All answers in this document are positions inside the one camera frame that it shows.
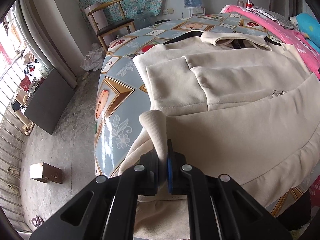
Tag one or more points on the grey lace cloth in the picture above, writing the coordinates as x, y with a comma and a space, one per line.
280, 19

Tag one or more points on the white plastic bag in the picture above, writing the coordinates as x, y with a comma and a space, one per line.
94, 59

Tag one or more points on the pink floral blanket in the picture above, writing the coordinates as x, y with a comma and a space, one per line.
288, 36

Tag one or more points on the blue pillow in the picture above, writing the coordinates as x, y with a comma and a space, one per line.
309, 26

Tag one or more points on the fruit pattern table cloth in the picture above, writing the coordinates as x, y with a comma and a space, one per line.
122, 95

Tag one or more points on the white water dispenser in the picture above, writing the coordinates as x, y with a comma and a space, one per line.
193, 11

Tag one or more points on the cream jacket with black trim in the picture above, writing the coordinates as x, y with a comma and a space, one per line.
231, 103

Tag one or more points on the brown cardboard box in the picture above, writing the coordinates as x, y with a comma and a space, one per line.
45, 173

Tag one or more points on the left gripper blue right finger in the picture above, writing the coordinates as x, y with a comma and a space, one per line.
170, 166

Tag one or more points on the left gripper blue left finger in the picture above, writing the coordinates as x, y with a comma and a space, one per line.
154, 173

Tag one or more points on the empty clear water jug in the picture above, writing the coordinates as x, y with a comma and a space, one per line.
142, 19

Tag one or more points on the dark grey cabinet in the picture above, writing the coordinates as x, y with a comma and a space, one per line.
47, 104

